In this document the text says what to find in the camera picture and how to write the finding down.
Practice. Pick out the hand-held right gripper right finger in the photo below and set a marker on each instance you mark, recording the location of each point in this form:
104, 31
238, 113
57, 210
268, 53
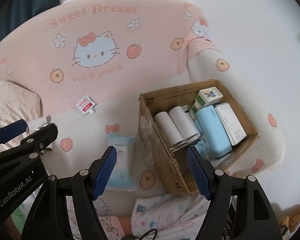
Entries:
197, 175

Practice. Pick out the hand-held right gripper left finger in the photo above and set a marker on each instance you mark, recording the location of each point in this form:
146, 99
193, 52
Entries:
103, 175

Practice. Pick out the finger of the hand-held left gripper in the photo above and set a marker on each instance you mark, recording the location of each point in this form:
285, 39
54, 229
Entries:
10, 130
42, 135

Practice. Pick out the single white paper roll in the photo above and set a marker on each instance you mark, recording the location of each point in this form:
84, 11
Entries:
37, 123

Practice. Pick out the cardboard box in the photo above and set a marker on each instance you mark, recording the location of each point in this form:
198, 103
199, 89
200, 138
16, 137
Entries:
165, 165

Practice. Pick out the stack of white rolls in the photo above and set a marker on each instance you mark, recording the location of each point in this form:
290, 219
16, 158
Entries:
165, 127

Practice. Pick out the blue wet wipes pack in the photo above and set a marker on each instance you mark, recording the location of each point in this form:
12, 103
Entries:
123, 160

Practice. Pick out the light blue packet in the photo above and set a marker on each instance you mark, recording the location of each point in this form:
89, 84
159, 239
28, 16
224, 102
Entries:
202, 147

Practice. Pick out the cream printed pillow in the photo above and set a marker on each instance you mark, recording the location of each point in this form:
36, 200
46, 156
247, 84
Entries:
15, 97

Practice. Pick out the light blue case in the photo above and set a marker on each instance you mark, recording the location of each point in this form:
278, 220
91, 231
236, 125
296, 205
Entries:
212, 132

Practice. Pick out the person's printed pajama leg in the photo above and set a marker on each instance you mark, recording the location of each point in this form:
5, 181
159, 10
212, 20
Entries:
165, 212

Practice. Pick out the red white sachet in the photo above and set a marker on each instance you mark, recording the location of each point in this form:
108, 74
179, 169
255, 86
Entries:
85, 105

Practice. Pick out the white spiral notepad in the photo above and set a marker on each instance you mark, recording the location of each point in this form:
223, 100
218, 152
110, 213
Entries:
230, 122

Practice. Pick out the cartoon print small box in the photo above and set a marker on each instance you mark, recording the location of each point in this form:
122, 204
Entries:
210, 95
193, 110

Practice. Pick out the brown plush toy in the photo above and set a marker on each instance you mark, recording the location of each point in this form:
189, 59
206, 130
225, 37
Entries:
296, 212

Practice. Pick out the pink cat print blanket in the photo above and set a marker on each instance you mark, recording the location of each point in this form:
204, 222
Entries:
150, 55

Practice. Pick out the dark teal cloth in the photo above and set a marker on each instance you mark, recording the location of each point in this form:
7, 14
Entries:
32, 0

